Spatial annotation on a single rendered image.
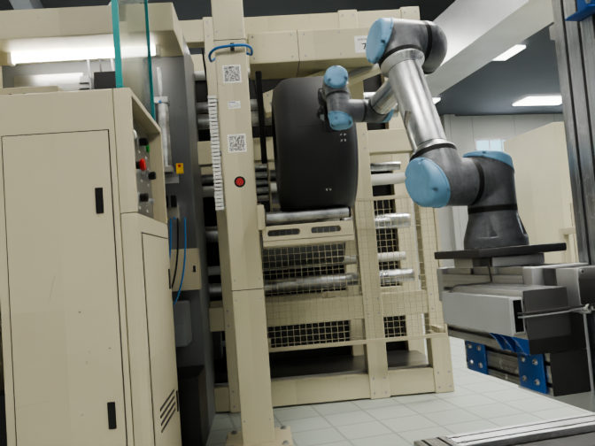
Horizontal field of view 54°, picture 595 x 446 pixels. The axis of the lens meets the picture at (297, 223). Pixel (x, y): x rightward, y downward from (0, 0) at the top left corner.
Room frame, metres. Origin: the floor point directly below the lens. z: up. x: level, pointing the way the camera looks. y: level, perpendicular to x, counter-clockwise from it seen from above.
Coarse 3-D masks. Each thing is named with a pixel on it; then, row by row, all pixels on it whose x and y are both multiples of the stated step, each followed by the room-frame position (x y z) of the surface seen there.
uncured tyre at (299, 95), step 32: (288, 96) 2.25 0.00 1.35; (288, 128) 2.20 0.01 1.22; (320, 128) 2.20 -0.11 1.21; (352, 128) 2.23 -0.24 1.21; (288, 160) 2.22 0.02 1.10; (320, 160) 2.21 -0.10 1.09; (352, 160) 2.24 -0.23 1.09; (288, 192) 2.30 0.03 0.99; (320, 192) 2.29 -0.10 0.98; (352, 192) 2.33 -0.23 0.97
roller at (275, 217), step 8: (328, 208) 2.35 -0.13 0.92; (336, 208) 2.35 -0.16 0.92; (344, 208) 2.35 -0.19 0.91; (272, 216) 2.32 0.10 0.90; (280, 216) 2.33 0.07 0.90; (288, 216) 2.33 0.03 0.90; (296, 216) 2.33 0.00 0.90; (304, 216) 2.33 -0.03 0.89; (312, 216) 2.33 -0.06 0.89; (320, 216) 2.34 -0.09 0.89; (328, 216) 2.34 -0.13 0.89; (336, 216) 2.35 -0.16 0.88; (344, 216) 2.35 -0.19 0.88
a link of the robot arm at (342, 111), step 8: (328, 96) 1.87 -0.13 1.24; (336, 96) 1.85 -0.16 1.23; (344, 96) 1.86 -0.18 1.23; (328, 104) 1.87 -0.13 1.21; (336, 104) 1.85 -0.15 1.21; (344, 104) 1.85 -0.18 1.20; (352, 104) 1.86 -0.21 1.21; (360, 104) 1.87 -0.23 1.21; (328, 112) 1.87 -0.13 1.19; (336, 112) 1.85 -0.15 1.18; (344, 112) 1.85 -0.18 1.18; (352, 112) 1.86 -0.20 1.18; (360, 112) 1.87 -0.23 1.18; (336, 120) 1.85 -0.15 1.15; (344, 120) 1.84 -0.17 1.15; (352, 120) 1.88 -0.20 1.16; (360, 120) 1.90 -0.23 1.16; (336, 128) 1.89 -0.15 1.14; (344, 128) 1.90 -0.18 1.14
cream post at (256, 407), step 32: (224, 0) 2.39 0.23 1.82; (224, 32) 2.39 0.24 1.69; (224, 64) 2.39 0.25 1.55; (224, 96) 2.39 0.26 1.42; (224, 128) 2.39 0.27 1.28; (224, 160) 2.39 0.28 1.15; (256, 192) 2.40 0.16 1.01; (256, 224) 2.40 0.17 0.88; (256, 256) 2.40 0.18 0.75; (256, 288) 2.39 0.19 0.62; (256, 320) 2.39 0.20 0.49; (256, 352) 2.39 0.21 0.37; (256, 384) 2.39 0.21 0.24; (256, 416) 2.39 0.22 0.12
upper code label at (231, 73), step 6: (222, 66) 2.39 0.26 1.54; (228, 66) 2.39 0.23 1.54; (234, 66) 2.39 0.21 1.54; (240, 66) 2.39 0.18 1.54; (222, 72) 2.39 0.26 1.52; (228, 72) 2.39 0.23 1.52; (234, 72) 2.39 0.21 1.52; (240, 72) 2.39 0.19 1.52; (228, 78) 2.39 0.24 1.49; (234, 78) 2.39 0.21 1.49; (240, 78) 2.39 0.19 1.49
